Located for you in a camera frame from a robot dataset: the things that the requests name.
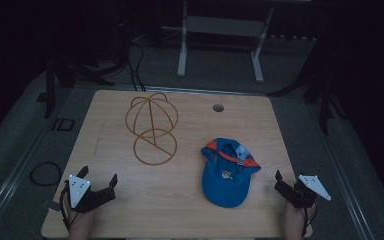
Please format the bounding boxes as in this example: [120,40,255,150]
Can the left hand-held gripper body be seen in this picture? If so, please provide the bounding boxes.
[63,174,117,214]

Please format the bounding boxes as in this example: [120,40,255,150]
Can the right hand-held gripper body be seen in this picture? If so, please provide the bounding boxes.
[274,174,332,210]

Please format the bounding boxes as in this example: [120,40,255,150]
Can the blue cap with orange trim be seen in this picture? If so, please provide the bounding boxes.
[200,137,262,209]

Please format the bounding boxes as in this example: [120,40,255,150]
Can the golden wire hat stand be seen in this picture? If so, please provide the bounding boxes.
[124,92,180,167]

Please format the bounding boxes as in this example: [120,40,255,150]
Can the person's left hand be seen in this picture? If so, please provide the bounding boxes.
[66,194,98,240]

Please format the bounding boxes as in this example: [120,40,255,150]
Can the person's right hand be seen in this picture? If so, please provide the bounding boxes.
[283,199,316,240]

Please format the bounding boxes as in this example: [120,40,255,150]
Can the black tripod stand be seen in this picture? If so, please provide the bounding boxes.
[269,46,348,135]
[43,46,116,120]

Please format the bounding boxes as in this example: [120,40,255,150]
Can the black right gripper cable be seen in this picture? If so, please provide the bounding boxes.
[301,201,318,238]

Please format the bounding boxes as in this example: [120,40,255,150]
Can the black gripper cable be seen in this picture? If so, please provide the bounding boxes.
[59,185,81,232]
[301,201,318,238]

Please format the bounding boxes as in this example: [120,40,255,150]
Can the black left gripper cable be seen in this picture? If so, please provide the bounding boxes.
[59,185,81,232]

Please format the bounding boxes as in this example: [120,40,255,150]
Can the black cable loop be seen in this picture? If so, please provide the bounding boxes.
[29,161,63,187]

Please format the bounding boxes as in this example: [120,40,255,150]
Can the black rectangular floor bracket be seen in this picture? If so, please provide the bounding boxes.
[51,117,76,132]

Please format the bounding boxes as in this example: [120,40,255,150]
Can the black floor cables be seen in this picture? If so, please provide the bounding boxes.
[125,41,147,93]

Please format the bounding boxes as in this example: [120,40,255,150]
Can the white metal desk frame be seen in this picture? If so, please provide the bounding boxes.
[176,0,276,85]

